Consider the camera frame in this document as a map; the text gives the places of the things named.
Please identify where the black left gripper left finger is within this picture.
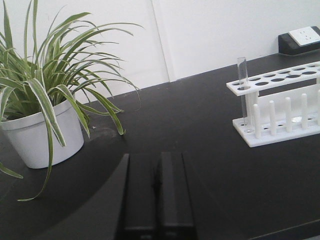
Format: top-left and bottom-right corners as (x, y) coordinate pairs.
(117, 153), (156, 240)

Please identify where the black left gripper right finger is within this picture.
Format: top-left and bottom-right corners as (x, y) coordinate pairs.
(158, 152), (195, 240)

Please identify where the short glass test tube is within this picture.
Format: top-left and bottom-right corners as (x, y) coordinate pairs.
(237, 57), (253, 133)

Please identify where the white plant pot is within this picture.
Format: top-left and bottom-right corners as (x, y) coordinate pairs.
(0, 100), (84, 169)

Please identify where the green spider plant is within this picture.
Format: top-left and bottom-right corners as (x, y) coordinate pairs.
(0, 0), (144, 202)

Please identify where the white test tube rack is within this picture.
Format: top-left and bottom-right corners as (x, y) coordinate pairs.
(226, 61), (320, 148)

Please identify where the black socket box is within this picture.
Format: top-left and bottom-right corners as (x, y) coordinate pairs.
(277, 33), (320, 56)

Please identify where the white wall socket plate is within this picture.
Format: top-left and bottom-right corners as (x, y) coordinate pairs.
(288, 26), (320, 47)

